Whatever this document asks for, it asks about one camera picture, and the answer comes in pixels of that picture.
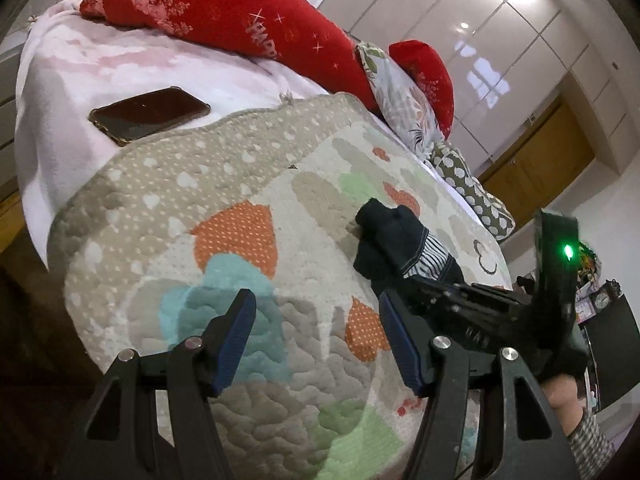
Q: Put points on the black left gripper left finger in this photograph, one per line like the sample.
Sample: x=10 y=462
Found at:
x=150 y=416

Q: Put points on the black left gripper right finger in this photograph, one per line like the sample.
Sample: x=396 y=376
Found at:
x=486 y=416

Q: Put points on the dark navy dinosaur pants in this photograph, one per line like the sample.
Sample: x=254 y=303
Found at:
x=394 y=245

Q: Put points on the checkered sleeve forearm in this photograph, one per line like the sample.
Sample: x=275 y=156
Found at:
x=591 y=449

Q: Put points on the right hand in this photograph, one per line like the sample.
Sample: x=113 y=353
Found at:
x=562 y=395

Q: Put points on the white shelf unit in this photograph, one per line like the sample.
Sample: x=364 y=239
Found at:
x=606 y=322

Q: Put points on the olive white patterned bolster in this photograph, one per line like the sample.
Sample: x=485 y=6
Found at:
x=492 y=212

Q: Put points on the brown wooden door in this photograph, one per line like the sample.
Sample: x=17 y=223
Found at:
x=541 y=164

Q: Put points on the heart patterned quilt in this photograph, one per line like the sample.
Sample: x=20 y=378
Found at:
x=159 y=241

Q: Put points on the grey floral pillow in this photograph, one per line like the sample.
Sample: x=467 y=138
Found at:
x=403 y=105

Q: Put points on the small red pillow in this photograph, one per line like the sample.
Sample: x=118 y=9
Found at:
x=428 y=71

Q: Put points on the glossy beige wardrobe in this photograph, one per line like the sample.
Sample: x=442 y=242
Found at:
x=508 y=59

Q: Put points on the black smartphone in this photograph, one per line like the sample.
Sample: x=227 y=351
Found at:
x=152 y=112

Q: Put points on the pale pink bed sheet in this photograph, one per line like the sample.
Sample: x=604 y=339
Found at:
x=70 y=66

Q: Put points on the large red pillow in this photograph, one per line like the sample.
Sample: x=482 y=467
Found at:
x=291 y=32

